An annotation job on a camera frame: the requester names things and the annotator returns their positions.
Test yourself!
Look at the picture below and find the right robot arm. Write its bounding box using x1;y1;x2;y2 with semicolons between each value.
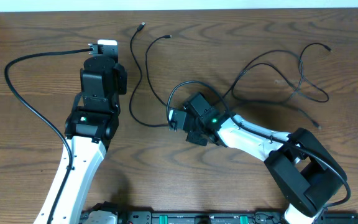
167;93;347;223

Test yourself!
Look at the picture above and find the black left camera cable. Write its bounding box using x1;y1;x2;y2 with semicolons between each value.
4;44;101;224

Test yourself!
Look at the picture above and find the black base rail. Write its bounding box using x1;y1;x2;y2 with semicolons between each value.
79;201;358;224

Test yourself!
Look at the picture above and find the black right camera cable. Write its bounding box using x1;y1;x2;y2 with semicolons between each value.
165;80;352;209

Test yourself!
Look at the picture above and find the black camera cable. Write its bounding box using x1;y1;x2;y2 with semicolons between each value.
4;44;101;224
165;80;352;209

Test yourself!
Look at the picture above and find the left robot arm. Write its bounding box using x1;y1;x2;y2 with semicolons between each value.
35;39;127;223

